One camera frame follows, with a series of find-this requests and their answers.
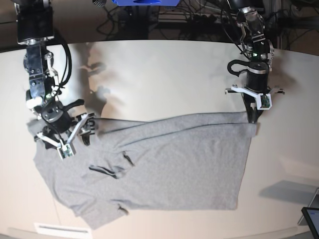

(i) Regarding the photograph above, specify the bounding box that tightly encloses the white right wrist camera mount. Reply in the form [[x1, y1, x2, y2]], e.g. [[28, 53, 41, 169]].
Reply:
[[35, 113, 95, 160]]

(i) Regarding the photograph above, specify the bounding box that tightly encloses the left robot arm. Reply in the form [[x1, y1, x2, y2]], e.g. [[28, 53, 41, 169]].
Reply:
[[220, 0, 274, 123]]

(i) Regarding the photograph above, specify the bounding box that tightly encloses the blue plastic mount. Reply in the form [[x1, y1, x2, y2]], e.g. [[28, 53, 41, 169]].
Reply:
[[112, 0, 180, 6]]

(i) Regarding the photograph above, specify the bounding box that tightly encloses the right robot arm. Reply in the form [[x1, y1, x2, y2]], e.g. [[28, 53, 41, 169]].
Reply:
[[13, 0, 94, 154]]

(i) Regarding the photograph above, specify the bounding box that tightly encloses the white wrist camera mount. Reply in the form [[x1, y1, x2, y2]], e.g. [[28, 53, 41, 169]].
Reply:
[[225, 85, 286, 111], [35, 113, 95, 160]]

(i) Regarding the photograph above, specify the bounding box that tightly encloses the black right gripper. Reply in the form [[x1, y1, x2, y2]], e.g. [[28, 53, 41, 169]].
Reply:
[[34, 99, 96, 149]]

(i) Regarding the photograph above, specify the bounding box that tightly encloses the grey T-shirt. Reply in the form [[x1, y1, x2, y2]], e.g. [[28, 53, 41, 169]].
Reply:
[[34, 113, 257, 229]]

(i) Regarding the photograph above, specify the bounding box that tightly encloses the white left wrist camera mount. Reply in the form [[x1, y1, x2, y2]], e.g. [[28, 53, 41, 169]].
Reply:
[[225, 85, 286, 111]]

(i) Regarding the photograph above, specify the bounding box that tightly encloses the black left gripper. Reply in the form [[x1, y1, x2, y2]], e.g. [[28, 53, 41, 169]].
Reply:
[[227, 60, 270, 123]]

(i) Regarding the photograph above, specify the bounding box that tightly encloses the tablet screen corner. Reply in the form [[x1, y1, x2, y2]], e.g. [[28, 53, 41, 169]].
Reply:
[[302, 207, 319, 239]]

